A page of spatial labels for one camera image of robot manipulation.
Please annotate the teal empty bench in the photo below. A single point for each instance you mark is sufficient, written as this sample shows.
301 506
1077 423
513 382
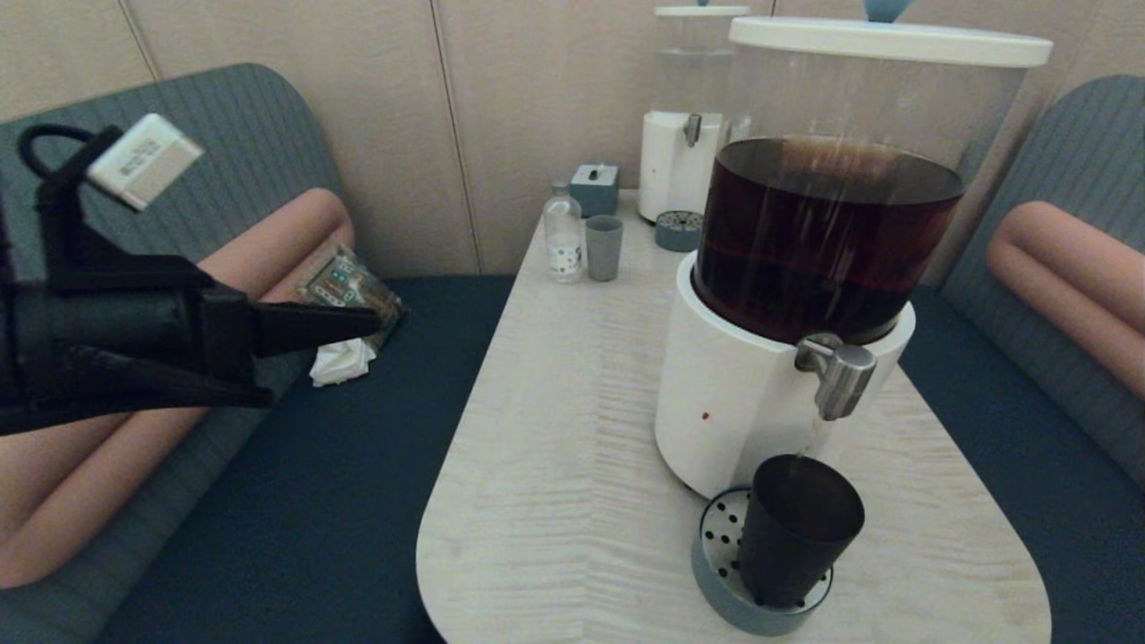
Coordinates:
1055 447

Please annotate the large blue-grey perforated drip tray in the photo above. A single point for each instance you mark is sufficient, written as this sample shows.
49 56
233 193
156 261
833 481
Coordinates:
716 577

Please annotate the large dispenser with dark tea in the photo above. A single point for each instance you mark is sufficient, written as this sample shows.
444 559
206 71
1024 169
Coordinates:
787 295

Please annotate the small blue-grey perforated drip tray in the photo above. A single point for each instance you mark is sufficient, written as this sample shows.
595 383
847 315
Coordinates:
678 232

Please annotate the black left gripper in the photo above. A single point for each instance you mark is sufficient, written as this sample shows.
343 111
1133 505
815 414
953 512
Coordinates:
134 322

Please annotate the clear plastic water bottle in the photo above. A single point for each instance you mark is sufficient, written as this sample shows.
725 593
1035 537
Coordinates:
564 239

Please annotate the black tapered cup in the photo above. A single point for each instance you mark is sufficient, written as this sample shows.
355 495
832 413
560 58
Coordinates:
796 528

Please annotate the pink bolster beside snack bag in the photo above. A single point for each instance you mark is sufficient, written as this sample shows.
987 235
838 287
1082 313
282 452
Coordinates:
286 233

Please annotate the white small dispenser lid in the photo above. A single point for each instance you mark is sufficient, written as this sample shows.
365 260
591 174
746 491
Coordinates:
702 11

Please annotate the white crumpled tissue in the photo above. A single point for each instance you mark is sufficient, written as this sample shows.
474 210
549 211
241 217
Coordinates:
344 362

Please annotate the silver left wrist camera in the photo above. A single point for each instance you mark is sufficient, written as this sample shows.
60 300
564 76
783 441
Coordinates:
143 161

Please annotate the white large dispenser lid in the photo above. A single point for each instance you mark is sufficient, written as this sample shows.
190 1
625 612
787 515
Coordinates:
886 40

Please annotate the pink bolster on empty bench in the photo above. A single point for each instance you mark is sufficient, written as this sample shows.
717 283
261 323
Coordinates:
1073 268

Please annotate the small dispenser with clear water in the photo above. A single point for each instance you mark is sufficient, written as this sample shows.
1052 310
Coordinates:
684 161

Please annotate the green brown snack bag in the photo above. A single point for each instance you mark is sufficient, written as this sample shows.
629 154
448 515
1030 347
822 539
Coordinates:
344 282

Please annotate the blue-grey cup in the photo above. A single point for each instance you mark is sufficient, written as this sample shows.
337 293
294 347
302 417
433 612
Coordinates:
604 249

